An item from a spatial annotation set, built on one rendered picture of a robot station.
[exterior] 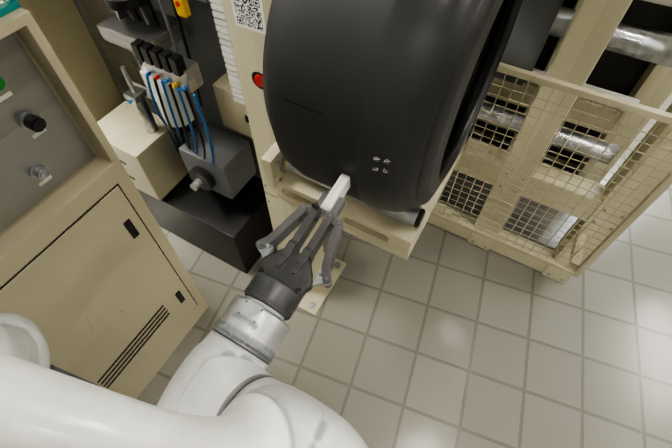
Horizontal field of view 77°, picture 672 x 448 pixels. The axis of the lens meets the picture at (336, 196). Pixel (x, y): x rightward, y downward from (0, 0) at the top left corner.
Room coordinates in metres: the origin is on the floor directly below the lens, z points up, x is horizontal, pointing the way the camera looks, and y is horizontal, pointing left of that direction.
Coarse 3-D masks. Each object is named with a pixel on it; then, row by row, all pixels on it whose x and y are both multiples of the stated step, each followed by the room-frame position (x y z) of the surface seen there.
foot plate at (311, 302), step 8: (336, 264) 0.86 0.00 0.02; (344, 264) 0.87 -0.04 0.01; (336, 272) 0.83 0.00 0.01; (336, 280) 0.79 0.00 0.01; (312, 288) 0.75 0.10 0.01; (320, 288) 0.75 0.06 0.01; (328, 288) 0.75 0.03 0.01; (304, 296) 0.72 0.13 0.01; (312, 296) 0.72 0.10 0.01; (320, 296) 0.72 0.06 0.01; (304, 304) 0.68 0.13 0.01; (312, 304) 0.68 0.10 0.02; (320, 304) 0.68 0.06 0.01; (312, 312) 0.65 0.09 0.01
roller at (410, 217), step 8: (288, 168) 0.64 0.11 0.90; (304, 176) 0.62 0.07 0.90; (320, 184) 0.60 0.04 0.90; (376, 208) 0.53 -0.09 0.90; (416, 208) 0.52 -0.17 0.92; (392, 216) 0.51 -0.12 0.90; (400, 216) 0.51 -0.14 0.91; (408, 216) 0.50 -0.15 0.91; (416, 216) 0.50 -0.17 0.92; (408, 224) 0.50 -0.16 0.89; (416, 224) 0.49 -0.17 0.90
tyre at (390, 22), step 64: (320, 0) 0.53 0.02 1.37; (384, 0) 0.50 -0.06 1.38; (448, 0) 0.48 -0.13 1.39; (512, 0) 0.80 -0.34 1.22; (320, 64) 0.48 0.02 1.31; (384, 64) 0.45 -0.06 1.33; (448, 64) 0.44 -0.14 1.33; (320, 128) 0.45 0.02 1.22; (384, 128) 0.41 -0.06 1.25; (448, 128) 0.44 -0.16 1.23; (384, 192) 0.40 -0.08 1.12
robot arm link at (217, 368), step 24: (216, 336) 0.18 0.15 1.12; (192, 360) 0.15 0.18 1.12; (216, 360) 0.15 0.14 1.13; (240, 360) 0.15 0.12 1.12; (168, 384) 0.13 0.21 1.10; (192, 384) 0.12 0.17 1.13; (216, 384) 0.12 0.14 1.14; (240, 384) 0.12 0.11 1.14; (168, 408) 0.10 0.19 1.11; (192, 408) 0.09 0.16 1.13; (216, 408) 0.09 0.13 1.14
